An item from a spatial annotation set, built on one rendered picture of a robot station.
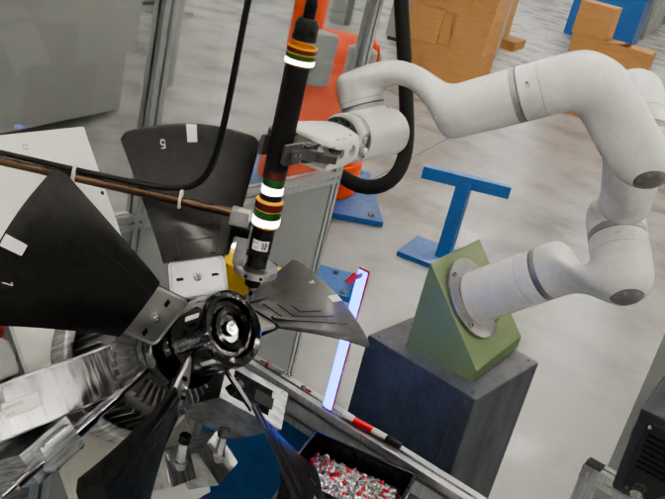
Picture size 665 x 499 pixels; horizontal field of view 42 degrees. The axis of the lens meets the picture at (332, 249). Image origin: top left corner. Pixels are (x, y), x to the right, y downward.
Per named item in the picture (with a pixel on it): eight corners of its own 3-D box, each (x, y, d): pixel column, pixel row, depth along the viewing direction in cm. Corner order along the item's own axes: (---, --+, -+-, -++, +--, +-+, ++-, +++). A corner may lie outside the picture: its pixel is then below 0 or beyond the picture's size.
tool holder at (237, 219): (217, 273, 134) (229, 216, 130) (224, 255, 141) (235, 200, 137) (274, 286, 135) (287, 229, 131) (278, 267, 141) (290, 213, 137)
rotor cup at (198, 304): (127, 332, 130) (181, 312, 122) (183, 283, 141) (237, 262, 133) (179, 408, 133) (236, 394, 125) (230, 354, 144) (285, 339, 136)
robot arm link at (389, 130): (363, 101, 142) (376, 156, 142) (404, 97, 152) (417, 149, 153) (323, 114, 147) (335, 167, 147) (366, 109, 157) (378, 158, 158)
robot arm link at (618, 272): (553, 260, 194) (655, 224, 180) (562, 335, 185) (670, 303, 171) (524, 239, 187) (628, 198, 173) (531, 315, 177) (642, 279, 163)
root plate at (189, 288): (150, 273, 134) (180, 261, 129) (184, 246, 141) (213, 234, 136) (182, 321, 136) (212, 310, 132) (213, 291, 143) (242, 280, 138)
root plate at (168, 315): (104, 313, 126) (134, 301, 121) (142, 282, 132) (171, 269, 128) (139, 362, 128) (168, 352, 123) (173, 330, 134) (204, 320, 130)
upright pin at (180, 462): (170, 465, 139) (176, 433, 137) (179, 460, 141) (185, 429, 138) (179, 472, 138) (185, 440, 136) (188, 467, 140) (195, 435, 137)
